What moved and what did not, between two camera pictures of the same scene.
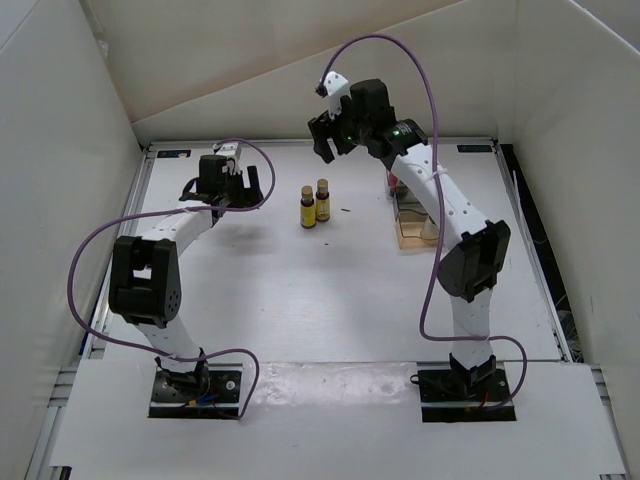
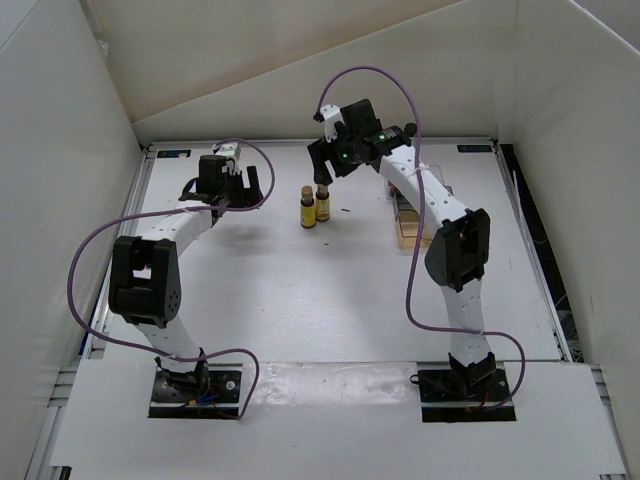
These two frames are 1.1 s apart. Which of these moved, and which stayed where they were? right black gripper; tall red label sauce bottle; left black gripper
Moved: right black gripper
Stayed: tall red label sauce bottle; left black gripper
